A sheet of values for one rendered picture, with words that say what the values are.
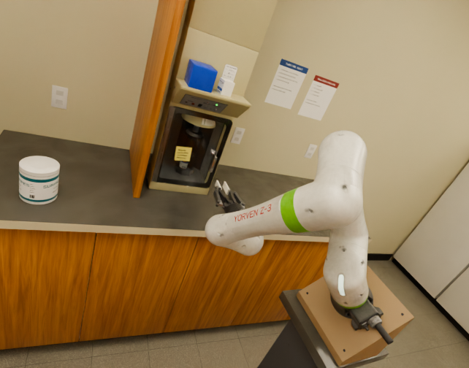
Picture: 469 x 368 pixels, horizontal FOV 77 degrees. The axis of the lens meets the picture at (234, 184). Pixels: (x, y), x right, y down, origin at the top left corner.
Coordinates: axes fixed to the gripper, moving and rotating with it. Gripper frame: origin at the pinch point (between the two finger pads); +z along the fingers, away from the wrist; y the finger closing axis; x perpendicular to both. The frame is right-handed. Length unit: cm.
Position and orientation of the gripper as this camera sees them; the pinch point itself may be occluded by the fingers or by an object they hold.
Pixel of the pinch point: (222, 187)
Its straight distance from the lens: 134.4
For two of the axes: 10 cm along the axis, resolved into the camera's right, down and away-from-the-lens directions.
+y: -8.9, -1.3, -4.4
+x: -3.4, 8.3, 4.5
